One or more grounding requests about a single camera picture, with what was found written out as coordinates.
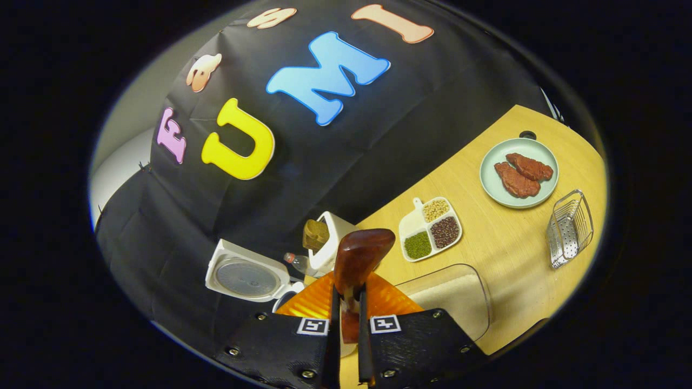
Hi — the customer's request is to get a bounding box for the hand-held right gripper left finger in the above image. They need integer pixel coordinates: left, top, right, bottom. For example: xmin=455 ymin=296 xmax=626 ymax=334
xmin=212 ymin=269 xmax=341 ymax=389

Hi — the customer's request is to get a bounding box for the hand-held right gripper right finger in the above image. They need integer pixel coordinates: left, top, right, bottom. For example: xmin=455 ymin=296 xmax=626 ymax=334
xmin=357 ymin=270 xmax=490 ymax=389

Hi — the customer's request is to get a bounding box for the white rice cooker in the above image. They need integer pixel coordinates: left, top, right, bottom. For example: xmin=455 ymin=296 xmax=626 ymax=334
xmin=204 ymin=239 xmax=307 ymax=315

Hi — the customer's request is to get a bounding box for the brown wooden spoon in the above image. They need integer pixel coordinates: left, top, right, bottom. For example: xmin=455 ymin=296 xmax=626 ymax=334
xmin=332 ymin=228 xmax=396 ymax=346

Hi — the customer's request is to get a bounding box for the metal wire chopstick holder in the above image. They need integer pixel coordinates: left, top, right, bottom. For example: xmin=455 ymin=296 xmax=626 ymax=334
xmin=546 ymin=189 xmax=594 ymax=270

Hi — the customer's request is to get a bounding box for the clear plastic bottle red label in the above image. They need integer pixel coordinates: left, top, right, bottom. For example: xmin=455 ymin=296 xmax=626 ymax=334
xmin=284 ymin=252 xmax=311 ymax=276

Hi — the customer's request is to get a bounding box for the brown bread slice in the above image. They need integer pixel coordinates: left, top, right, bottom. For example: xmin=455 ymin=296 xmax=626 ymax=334
xmin=302 ymin=219 xmax=330 ymax=252

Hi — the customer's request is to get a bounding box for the white divided grain dish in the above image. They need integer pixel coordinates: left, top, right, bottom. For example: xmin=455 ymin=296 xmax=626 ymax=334
xmin=398 ymin=197 xmax=463 ymax=263

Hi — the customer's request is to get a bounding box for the white toaster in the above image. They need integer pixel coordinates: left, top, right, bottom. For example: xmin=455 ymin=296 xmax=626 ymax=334
xmin=308 ymin=211 xmax=357 ymax=278

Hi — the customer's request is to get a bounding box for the pale green plate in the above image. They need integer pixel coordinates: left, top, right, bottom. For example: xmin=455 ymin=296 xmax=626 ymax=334
xmin=480 ymin=138 xmax=559 ymax=210

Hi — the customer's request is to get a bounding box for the black backdrop cloth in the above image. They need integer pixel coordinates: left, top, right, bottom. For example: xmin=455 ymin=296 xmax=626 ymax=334
xmin=95 ymin=0 xmax=568 ymax=357

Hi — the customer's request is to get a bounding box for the red meat piece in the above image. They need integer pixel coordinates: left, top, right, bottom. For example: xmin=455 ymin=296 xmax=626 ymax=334
xmin=494 ymin=161 xmax=541 ymax=199
xmin=506 ymin=153 xmax=554 ymax=182

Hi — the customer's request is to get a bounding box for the white metal rack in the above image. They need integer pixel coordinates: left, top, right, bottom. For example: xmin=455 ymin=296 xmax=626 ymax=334
xmin=541 ymin=89 xmax=565 ymax=125

